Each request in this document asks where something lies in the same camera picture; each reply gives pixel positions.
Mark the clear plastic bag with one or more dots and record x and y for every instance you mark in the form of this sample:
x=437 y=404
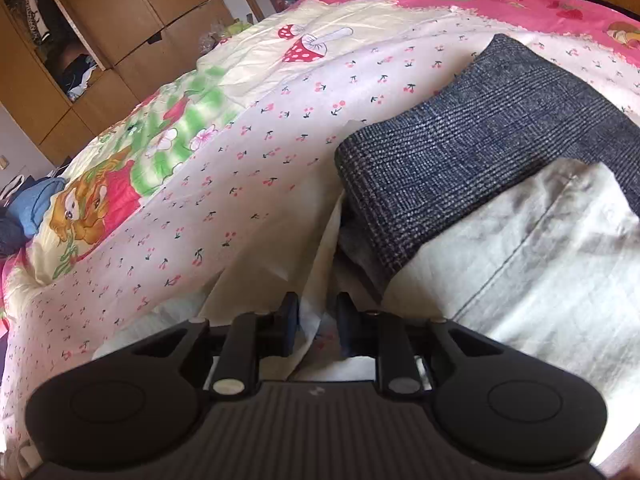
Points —
x=222 y=37

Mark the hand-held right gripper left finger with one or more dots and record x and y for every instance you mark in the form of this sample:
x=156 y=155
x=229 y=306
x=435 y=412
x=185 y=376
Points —
x=290 y=322

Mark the beige pants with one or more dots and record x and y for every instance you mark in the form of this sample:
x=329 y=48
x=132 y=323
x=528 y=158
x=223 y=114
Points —
x=550 y=260

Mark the grey checked pants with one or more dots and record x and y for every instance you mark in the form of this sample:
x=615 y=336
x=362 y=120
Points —
x=475 y=135

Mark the blue cloth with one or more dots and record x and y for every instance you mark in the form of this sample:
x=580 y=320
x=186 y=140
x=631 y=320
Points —
x=40 y=205

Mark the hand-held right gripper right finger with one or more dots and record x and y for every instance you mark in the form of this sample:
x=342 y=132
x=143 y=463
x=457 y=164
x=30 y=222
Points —
x=345 y=325

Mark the wooden wardrobe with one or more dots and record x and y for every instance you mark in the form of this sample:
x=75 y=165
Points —
x=150 y=0

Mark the pile of clothes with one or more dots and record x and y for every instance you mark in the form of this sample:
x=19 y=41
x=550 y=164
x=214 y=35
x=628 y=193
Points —
x=75 y=72

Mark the dark quilted cloth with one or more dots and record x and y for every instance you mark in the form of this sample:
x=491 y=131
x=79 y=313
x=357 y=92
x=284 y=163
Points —
x=10 y=235

